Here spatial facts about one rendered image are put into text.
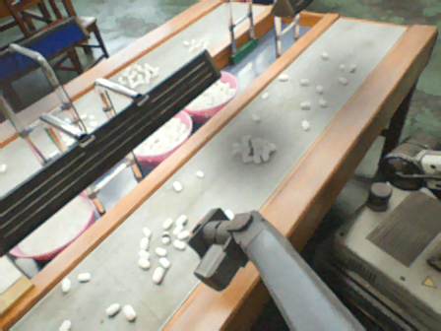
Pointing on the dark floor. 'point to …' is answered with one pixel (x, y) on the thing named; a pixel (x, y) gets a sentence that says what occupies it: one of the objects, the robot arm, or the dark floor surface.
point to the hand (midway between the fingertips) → (193, 233)
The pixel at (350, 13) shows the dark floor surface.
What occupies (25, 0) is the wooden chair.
